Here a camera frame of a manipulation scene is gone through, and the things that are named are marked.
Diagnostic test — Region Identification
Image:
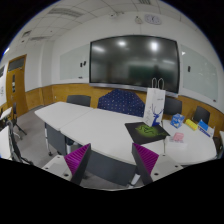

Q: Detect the dark chair behind bag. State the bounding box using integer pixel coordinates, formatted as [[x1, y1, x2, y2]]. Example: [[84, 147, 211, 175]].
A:
[[164, 97, 182, 115]]

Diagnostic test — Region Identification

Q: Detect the right glass whiteboard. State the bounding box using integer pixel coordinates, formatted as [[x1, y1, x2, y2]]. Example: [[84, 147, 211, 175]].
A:
[[181, 45, 218, 102]]

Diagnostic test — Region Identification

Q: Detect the white table left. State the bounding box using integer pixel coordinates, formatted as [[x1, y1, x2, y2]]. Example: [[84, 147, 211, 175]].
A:
[[35, 102, 92, 155]]

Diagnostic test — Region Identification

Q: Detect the large black wall display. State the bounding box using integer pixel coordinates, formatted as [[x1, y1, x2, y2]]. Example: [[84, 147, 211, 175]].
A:
[[89, 35, 180, 93]]

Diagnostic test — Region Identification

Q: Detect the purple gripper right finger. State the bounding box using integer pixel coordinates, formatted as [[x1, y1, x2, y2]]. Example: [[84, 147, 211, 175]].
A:
[[132, 143, 159, 185]]

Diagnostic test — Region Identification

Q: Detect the dark chair far right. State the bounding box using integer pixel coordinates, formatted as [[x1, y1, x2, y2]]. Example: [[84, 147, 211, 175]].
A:
[[193, 106, 210, 123]]

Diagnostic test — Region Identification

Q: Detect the wooden door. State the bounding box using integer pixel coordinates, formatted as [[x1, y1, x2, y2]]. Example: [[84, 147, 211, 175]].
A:
[[6, 55, 28, 116]]

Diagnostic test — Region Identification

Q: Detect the pink charger block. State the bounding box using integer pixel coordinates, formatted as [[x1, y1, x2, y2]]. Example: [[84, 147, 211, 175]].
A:
[[173, 132, 184, 142]]

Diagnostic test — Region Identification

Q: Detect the dark grey chair left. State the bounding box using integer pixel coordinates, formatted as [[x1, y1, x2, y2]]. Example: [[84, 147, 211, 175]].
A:
[[66, 95, 91, 107]]

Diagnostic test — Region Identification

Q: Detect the white paper bag blue deer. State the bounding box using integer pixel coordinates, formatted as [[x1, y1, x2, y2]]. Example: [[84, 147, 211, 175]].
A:
[[143, 78, 166, 126]]

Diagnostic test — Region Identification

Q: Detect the left glass whiteboard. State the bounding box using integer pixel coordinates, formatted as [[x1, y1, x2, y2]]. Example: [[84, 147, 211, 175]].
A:
[[60, 44, 90, 80]]

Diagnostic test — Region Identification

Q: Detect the white table centre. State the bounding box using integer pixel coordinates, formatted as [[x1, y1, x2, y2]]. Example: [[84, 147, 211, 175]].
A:
[[59, 107, 218, 187]]

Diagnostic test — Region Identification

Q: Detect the glass whiteboard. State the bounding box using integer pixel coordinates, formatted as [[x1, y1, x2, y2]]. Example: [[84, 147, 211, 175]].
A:
[[181, 45, 218, 102], [60, 44, 90, 80]]

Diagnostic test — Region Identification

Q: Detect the blue tissue box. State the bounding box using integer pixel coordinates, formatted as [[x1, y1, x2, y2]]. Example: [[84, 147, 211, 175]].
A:
[[170, 114, 185, 128]]

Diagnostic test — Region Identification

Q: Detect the yellow box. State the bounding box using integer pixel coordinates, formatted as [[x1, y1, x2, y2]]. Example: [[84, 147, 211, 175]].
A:
[[185, 119, 198, 130]]

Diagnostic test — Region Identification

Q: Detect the blue white box right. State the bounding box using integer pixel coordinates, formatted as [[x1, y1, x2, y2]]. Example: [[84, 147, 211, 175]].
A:
[[198, 120, 215, 138]]

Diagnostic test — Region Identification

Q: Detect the black mouse pad green print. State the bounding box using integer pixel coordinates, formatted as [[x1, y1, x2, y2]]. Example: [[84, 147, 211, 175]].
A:
[[125, 122, 169, 145]]

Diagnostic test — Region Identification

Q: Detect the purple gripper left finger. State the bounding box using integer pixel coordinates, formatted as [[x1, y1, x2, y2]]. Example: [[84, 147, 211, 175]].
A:
[[64, 144, 91, 185]]

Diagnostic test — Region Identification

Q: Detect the white table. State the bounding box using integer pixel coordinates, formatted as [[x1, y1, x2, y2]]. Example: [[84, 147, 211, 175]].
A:
[[59, 107, 218, 187], [35, 102, 92, 155]]

